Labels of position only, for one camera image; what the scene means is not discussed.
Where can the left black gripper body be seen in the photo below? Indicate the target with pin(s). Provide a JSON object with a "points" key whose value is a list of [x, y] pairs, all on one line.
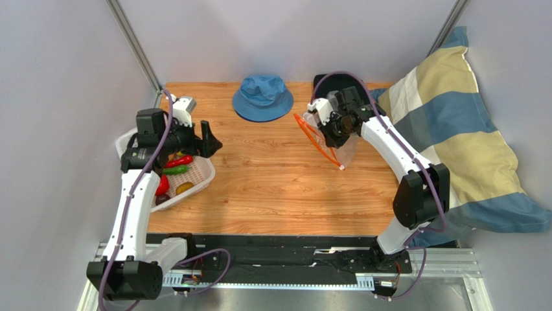
{"points": [[183, 139]]}

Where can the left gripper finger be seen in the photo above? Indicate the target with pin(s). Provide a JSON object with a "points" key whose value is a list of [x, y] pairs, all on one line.
{"points": [[207, 135], [207, 148]]}

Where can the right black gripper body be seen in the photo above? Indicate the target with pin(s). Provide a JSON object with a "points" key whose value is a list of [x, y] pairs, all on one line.
{"points": [[330, 131]]}

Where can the red tomato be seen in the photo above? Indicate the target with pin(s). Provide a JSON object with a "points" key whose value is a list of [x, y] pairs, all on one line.
{"points": [[163, 186]]}

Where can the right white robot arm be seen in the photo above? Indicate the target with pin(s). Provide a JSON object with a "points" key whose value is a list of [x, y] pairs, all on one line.
{"points": [[423, 190]]}

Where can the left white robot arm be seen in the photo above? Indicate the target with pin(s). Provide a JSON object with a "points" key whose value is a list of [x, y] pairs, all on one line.
{"points": [[126, 271]]}

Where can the red chili pepper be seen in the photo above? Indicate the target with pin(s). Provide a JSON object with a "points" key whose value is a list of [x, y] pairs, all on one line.
{"points": [[184, 160]]}

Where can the green chili pepper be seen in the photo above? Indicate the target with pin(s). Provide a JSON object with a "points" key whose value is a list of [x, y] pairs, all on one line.
{"points": [[180, 169]]}

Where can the white plastic basket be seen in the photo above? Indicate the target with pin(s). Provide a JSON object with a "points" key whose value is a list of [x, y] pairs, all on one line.
{"points": [[194, 177]]}

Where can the yellow brown passion fruit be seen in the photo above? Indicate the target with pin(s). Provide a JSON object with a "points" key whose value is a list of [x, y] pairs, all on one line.
{"points": [[180, 189]]}

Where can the black folded cloth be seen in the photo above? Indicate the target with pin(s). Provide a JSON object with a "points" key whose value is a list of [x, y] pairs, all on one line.
{"points": [[336, 83]]}

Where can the blue bucket hat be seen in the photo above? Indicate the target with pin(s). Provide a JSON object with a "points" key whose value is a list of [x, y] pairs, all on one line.
{"points": [[262, 98]]}

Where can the blue yellow checked pillow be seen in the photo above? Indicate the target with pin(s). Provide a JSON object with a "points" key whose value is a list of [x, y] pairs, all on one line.
{"points": [[438, 109]]}

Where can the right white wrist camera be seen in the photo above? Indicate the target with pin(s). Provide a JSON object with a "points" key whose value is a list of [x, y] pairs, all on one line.
{"points": [[322, 108]]}

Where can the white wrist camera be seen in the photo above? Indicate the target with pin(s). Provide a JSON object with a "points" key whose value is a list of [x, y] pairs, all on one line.
{"points": [[182, 108], [322, 108]]}

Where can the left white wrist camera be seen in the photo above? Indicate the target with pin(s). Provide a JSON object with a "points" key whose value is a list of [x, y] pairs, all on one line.
{"points": [[182, 108]]}

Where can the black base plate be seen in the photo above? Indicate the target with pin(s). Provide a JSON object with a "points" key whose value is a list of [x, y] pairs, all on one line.
{"points": [[284, 260]]}

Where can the left aluminium corner post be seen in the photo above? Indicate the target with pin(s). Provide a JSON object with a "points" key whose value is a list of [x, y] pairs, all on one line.
{"points": [[136, 47]]}

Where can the aluminium corner post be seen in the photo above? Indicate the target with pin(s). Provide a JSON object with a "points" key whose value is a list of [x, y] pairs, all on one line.
{"points": [[136, 47], [449, 23]]}

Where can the right aluminium corner post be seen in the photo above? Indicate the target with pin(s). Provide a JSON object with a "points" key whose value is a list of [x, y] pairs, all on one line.
{"points": [[449, 23]]}

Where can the aluminium frame rail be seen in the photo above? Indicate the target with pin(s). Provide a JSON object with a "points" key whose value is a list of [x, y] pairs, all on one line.
{"points": [[441, 264]]}

